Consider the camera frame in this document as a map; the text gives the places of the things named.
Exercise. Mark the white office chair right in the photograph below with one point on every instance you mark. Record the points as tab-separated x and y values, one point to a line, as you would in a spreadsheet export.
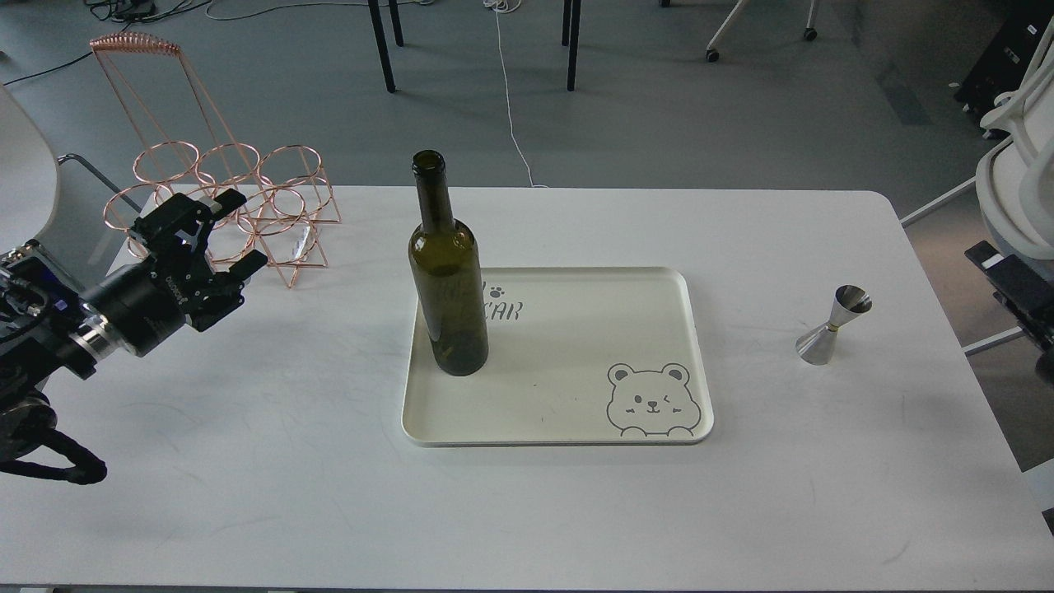
1013	185

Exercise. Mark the dark green wine bottle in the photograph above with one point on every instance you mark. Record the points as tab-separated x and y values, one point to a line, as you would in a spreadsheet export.
444	260

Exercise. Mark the steel double jigger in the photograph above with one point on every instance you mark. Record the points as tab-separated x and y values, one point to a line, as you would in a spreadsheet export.
818	345

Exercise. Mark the white chair left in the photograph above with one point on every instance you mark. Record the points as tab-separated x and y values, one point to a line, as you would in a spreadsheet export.
56	200

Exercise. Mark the copper wire bottle rack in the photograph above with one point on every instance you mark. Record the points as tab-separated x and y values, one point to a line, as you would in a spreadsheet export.
288	197

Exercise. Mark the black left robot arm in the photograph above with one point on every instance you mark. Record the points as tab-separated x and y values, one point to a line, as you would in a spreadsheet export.
47	326

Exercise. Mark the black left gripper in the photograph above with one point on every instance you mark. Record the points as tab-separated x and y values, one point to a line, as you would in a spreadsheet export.
146	303

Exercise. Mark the cream bear serving tray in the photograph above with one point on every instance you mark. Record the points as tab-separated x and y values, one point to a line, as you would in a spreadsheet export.
577	357

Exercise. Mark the black table legs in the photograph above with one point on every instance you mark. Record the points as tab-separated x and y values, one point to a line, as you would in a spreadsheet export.
475	55

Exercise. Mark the black box on floor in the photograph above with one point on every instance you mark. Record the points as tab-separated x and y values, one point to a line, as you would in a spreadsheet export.
1021	48

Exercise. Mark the white chair base casters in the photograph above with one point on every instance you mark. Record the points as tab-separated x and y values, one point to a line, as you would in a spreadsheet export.
721	33

